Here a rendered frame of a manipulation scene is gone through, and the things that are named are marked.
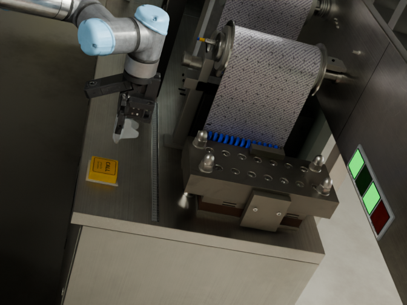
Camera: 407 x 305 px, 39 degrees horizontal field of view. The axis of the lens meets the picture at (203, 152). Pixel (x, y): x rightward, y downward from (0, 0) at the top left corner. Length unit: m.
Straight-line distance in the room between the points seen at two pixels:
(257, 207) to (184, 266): 0.25
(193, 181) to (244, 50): 0.35
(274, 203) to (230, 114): 0.27
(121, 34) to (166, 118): 0.62
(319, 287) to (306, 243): 1.29
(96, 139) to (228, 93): 0.40
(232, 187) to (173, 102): 0.54
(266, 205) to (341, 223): 1.83
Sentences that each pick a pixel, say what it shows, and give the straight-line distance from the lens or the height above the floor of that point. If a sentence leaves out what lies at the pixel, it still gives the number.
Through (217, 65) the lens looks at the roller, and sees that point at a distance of 1.50.
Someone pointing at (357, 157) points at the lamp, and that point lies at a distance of 1.42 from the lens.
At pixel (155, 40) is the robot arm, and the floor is 1.32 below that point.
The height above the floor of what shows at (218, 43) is 1.27.
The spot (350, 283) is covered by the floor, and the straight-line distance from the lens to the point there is 2.97.
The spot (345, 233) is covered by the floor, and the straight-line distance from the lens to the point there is 3.23.
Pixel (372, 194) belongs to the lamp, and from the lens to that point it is 1.33.
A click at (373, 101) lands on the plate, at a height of 1.31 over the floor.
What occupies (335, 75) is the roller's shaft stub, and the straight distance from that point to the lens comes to 1.60.
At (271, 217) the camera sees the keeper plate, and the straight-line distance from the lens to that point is 1.50.
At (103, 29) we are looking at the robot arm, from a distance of 1.22.
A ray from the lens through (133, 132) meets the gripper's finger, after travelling 1.43.
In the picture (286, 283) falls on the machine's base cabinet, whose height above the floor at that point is 0.77.
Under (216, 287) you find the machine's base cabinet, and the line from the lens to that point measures 1.62.
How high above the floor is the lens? 1.88
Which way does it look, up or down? 35 degrees down
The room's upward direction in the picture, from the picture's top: 21 degrees clockwise
